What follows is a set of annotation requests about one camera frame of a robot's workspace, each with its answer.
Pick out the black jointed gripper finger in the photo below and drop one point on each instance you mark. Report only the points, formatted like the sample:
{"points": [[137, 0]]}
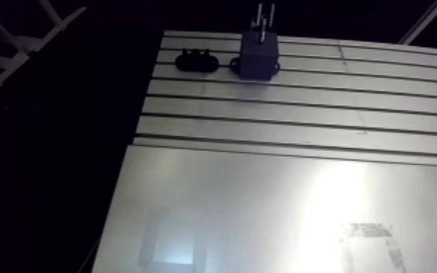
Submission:
{"points": [[272, 15], [259, 17]]}

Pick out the dark blue-grey block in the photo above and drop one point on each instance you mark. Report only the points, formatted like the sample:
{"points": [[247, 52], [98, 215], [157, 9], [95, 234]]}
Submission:
{"points": [[258, 57]]}

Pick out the black oval holder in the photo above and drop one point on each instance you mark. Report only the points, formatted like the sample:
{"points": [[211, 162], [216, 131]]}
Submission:
{"points": [[196, 61]]}

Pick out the pale slanted post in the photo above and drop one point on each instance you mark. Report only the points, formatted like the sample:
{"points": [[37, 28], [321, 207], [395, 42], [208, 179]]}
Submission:
{"points": [[424, 22]]}

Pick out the white frame structure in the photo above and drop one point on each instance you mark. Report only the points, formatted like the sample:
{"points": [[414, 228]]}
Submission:
{"points": [[9, 42]]}

